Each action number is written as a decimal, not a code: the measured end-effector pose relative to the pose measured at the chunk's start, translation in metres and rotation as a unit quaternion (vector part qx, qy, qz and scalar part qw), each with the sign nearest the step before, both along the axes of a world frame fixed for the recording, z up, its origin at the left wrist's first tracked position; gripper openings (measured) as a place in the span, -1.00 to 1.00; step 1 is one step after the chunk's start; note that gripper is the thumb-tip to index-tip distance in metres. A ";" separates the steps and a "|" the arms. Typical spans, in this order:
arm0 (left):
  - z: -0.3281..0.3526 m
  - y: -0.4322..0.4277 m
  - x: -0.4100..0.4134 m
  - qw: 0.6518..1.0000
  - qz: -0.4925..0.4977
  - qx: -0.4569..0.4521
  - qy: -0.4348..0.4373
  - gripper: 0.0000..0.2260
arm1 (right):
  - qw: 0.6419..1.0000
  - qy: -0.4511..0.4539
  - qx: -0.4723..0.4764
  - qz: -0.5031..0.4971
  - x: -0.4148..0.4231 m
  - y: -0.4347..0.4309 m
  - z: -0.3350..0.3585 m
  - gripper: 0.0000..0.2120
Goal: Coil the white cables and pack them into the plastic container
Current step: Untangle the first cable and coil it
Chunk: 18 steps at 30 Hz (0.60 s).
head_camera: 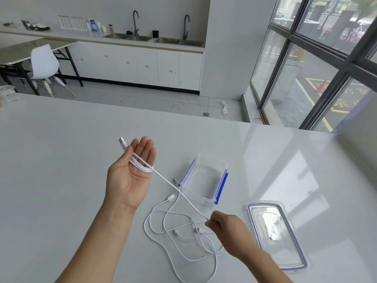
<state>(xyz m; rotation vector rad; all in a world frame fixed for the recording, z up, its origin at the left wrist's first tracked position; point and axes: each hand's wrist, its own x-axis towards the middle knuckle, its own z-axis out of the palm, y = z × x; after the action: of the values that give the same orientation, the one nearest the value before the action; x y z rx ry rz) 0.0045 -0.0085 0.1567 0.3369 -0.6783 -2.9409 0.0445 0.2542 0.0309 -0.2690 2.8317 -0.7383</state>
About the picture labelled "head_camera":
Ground person's left hand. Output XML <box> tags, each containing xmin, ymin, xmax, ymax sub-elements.
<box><xmin>103</xmin><ymin>136</ymin><xmax>157</xmax><ymax>210</ymax></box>

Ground person's right hand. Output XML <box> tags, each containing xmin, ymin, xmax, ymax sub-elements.
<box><xmin>205</xmin><ymin>210</ymin><xmax>253</xmax><ymax>261</ymax></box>

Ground clear container with blue clips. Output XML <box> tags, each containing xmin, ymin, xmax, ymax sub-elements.
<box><xmin>178</xmin><ymin>153</ymin><xmax>229</xmax><ymax>205</ymax></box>

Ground person's left forearm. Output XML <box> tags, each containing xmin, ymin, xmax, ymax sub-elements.
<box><xmin>56</xmin><ymin>200</ymin><xmax>137</xmax><ymax>283</ymax></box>

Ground clear container lid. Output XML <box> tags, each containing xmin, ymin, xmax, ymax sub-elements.
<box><xmin>245</xmin><ymin>200</ymin><xmax>310</xmax><ymax>272</ymax></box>

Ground white kitchen cabinet counter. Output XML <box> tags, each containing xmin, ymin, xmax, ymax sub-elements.
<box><xmin>0</xmin><ymin>26</ymin><xmax>204</xmax><ymax>95</ymax></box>

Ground white plastic chair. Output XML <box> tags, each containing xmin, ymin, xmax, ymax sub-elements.
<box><xmin>29</xmin><ymin>44</ymin><xmax>77</xmax><ymax>98</ymax></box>

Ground steel sink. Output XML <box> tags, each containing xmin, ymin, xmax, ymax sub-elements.
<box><xmin>103</xmin><ymin>33</ymin><xmax>154</xmax><ymax>42</ymax></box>
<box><xmin>154</xmin><ymin>37</ymin><xmax>204</xmax><ymax>47</ymax></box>

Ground white slatted rack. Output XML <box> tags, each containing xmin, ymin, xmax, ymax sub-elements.
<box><xmin>57</xmin><ymin>15</ymin><xmax>88</xmax><ymax>30</ymax></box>

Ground beige table black legs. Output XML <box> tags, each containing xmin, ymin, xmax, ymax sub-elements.
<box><xmin>0</xmin><ymin>38</ymin><xmax>84</xmax><ymax>96</ymax></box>

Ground black tray with items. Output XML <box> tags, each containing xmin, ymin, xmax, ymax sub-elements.
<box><xmin>21</xmin><ymin>20</ymin><xmax>51</xmax><ymax>30</ymax></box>

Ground dark window frame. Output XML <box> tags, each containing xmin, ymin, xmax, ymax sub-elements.
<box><xmin>249</xmin><ymin>0</ymin><xmax>377</xmax><ymax>133</ymax></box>

